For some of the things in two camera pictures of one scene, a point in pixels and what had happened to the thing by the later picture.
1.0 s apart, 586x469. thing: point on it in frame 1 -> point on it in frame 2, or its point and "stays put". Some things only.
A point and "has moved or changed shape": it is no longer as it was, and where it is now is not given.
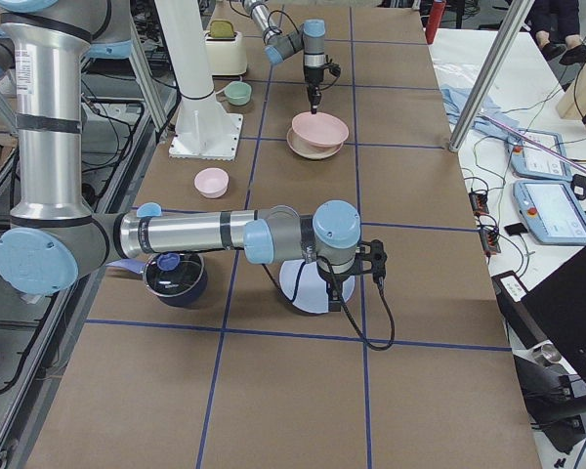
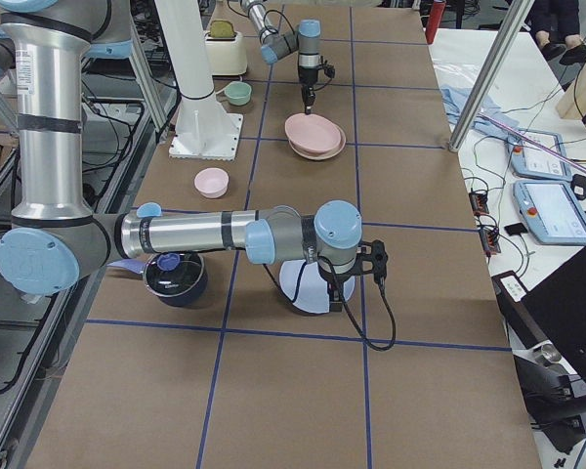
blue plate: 305,287 stays put
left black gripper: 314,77 -> 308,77
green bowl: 237,92 stays put
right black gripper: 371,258 stays put
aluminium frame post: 490,75 stays put
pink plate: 319,129 has moved or changed shape
